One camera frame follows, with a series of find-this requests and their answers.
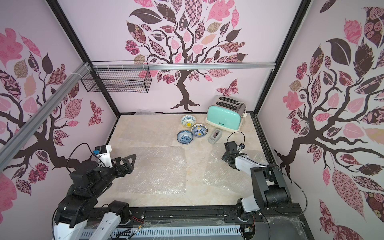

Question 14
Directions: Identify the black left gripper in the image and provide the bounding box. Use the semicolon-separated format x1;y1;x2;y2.
93;153;138;195

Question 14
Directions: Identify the bubble wrap sheet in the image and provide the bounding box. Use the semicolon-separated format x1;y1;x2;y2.
203;144;253;198
114;146;187;195

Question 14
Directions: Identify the blue floral ceramic bowl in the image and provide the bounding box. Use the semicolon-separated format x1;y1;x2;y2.
177;130;194;145

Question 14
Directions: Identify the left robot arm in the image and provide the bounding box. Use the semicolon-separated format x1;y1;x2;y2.
52;154;137;240

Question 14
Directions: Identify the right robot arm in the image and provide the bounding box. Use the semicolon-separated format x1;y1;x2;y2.
222;141;292;217

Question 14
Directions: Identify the grey tape dispenser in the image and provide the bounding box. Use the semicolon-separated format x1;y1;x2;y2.
208;129;223;145

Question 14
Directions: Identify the mint green toaster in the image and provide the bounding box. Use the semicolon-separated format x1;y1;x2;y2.
205;95;247;133

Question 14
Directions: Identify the blue yellow patterned bowl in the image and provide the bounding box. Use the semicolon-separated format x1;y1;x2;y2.
191;124;208;138

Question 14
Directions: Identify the yellow dotted ceramic bowl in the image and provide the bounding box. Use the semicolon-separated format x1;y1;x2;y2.
181;115;197;128

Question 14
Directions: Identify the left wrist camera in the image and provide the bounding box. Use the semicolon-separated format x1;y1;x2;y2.
93;145;112;168

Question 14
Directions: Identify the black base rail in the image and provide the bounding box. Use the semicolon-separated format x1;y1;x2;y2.
129;204;302;223

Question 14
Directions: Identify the white slotted cable duct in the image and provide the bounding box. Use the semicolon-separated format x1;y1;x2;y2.
79;225;242;240

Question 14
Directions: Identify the black wire basket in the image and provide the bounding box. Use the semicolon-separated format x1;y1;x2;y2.
81;60;152;93

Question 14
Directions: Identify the aluminium rail back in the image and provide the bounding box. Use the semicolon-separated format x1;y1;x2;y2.
92;62;276;71

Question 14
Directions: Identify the aluminium rail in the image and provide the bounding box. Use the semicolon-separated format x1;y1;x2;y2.
92;62;276;71
1;63;90;171

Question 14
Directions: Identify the aluminium rail left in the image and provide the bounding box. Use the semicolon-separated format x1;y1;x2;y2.
1;63;90;171

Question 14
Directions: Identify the black corner frame post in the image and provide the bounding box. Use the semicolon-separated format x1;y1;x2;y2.
46;0;121;118

